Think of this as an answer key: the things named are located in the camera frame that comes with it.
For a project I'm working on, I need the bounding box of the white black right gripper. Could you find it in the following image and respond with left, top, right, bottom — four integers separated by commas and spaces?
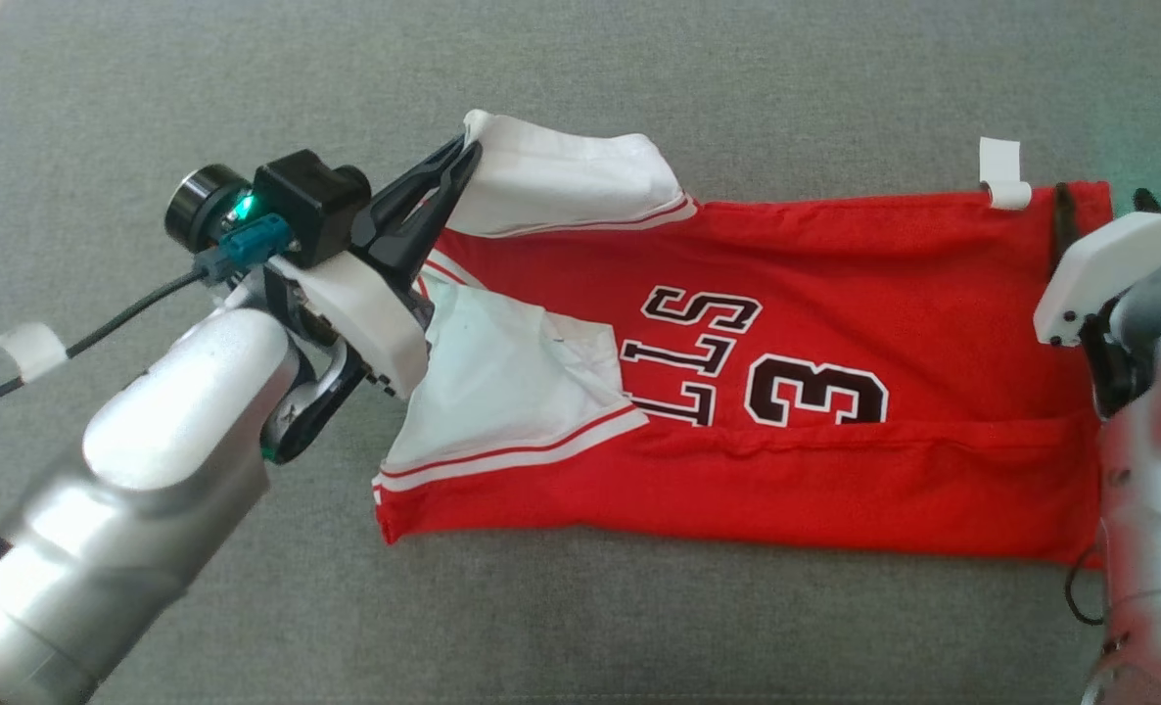
1034, 181, 1161, 349

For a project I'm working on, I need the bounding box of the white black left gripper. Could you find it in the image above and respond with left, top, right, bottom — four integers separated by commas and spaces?
267, 135, 484, 402

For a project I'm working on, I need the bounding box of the red white basketball jersey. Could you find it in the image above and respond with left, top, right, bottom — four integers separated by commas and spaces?
373, 108, 1115, 569

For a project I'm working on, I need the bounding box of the large grey sofa seat cushion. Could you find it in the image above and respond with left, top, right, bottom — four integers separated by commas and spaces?
0, 0, 1161, 705

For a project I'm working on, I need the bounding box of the left black cable teal connector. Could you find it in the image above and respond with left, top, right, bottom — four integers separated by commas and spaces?
0, 217, 293, 420

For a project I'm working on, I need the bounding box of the white tape cable tag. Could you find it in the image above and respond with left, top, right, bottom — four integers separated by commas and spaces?
0, 322, 69, 385

